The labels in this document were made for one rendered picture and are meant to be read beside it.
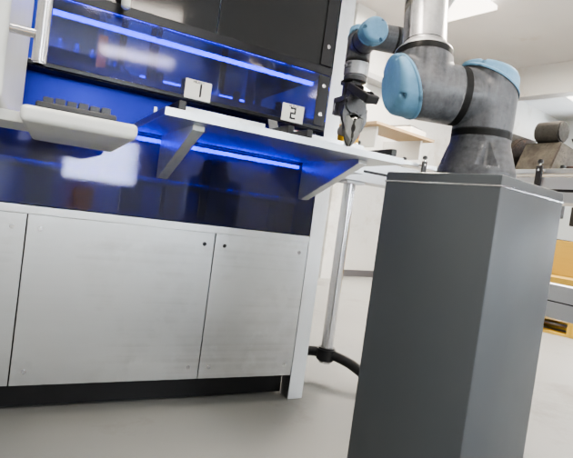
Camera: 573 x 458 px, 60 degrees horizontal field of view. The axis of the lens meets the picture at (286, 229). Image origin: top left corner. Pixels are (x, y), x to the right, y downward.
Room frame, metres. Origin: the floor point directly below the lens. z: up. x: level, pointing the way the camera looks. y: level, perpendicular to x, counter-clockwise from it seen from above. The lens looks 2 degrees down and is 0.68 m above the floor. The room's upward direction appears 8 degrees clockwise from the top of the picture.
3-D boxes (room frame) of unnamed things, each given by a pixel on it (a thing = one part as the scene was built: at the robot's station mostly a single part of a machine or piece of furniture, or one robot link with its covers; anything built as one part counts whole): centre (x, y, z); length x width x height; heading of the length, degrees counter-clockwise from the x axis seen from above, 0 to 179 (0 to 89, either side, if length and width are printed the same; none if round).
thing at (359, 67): (1.52, -0.14, 1.13); 0.08 x 0.08 x 0.05
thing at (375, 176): (2.11, -0.36, 0.92); 0.69 x 0.15 x 0.16; 118
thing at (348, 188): (2.04, -0.23, 0.46); 0.09 x 0.09 x 0.77; 28
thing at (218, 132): (1.49, 0.11, 0.87); 0.70 x 0.48 x 0.02; 118
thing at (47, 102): (1.09, 0.50, 0.82); 0.40 x 0.14 x 0.02; 25
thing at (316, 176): (1.60, -0.12, 0.80); 0.34 x 0.03 x 0.13; 28
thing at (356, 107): (1.53, -0.14, 1.05); 0.09 x 0.08 x 0.12; 28
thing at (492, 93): (1.00, -0.36, 0.96); 0.13 x 0.12 x 0.14; 99
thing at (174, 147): (1.37, 0.33, 0.80); 0.34 x 0.03 x 0.13; 28
